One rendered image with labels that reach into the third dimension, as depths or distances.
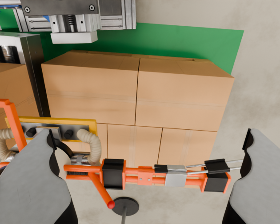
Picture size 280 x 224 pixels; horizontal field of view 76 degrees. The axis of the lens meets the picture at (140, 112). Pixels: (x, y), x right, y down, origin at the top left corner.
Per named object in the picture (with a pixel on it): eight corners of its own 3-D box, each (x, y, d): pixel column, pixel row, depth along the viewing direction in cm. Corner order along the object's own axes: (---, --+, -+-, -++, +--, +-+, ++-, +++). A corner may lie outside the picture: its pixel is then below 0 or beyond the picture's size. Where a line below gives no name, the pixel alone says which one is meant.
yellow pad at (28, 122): (14, 136, 73) (6, 144, 68) (7, 114, 68) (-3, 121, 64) (98, 140, 72) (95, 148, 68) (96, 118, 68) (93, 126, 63)
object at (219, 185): (197, 181, 67) (201, 192, 63) (201, 166, 64) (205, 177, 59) (220, 182, 67) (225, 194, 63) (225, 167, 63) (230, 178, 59)
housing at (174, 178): (163, 177, 67) (164, 187, 63) (165, 163, 64) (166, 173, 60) (182, 178, 67) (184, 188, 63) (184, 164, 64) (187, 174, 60)
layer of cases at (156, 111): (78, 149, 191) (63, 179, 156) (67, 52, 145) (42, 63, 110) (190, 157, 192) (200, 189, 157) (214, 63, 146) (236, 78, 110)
